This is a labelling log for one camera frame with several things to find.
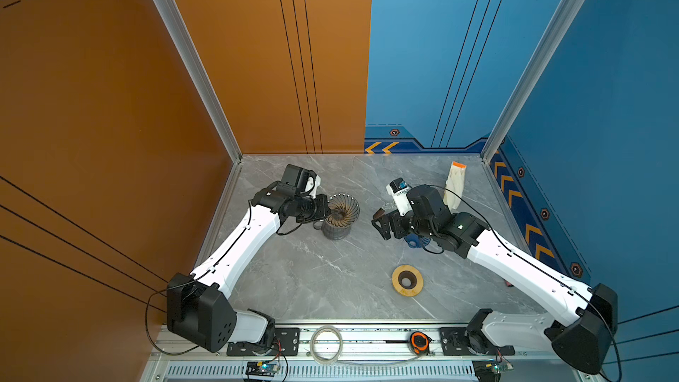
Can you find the clear coiled tube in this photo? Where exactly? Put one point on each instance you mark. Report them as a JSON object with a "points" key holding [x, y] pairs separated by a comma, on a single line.
{"points": [[326, 345]]}

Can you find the coffee filter paper pack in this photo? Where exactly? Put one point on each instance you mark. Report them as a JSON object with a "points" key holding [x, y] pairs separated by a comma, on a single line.
{"points": [[454, 186]]}

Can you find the orange black tape measure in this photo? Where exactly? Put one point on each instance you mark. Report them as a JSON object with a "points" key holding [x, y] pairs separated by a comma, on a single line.
{"points": [[419, 344]]}

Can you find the green circuit board right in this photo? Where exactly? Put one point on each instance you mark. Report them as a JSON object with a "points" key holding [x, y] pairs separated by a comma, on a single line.
{"points": [[488, 371]]}

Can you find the aluminium corner post left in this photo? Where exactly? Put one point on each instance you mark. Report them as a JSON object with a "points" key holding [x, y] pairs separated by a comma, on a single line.
{"points": [[184, 44]]}

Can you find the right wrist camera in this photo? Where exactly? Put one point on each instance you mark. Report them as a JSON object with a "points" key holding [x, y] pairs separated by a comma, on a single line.
{"points": [[423, 200]]}

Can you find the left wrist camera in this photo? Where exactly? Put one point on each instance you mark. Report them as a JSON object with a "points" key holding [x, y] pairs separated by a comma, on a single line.
{"points": [[297, 181]]}

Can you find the aluminium corner post right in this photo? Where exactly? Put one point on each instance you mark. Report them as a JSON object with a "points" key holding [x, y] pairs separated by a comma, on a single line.
{"points": [[558, 26]]}

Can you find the grey glass carafe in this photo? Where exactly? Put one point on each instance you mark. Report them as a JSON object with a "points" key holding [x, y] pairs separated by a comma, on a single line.
{"points": [[331, 232]]}

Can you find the green circuit board left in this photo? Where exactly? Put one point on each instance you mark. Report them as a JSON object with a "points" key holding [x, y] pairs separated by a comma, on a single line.
{"points": [[261, 370]]}

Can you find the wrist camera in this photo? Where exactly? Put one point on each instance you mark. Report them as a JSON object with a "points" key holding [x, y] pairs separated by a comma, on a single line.
{"points": [[297, 181], [423, 200]]}

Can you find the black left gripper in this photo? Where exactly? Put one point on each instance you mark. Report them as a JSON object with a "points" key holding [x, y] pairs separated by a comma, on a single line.
{"points": [[323, 210]]}

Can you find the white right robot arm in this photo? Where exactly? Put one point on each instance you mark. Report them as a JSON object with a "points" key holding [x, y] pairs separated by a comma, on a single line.
{"points": [[579, 322]]}

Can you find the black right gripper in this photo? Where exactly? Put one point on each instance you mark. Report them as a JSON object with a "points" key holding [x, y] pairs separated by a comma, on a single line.
{"points": [[394, 219]]}

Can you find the green circuit board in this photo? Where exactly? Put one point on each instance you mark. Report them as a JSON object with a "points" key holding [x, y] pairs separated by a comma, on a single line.
{"points": [[261, 370], [488, 371]]}

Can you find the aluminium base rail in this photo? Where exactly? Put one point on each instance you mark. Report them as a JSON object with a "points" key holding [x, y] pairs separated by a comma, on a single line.
{"points": [[373, 351]]}

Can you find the aluminium corner post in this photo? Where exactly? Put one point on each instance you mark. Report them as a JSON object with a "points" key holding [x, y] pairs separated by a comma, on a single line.
{"points": [[184, 44], [558, 26]]}

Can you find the grey ribbed glass dripper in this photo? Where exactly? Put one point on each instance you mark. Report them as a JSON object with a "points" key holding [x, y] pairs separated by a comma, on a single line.
{"points": [[344, 210]]}

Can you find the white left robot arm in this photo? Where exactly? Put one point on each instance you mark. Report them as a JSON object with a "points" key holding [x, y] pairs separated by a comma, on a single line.
{"points": [[198, 306]]}

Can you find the blue ribbed dripper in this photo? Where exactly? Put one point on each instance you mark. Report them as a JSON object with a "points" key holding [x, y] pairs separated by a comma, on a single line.
{"points": [[417, 242]]}

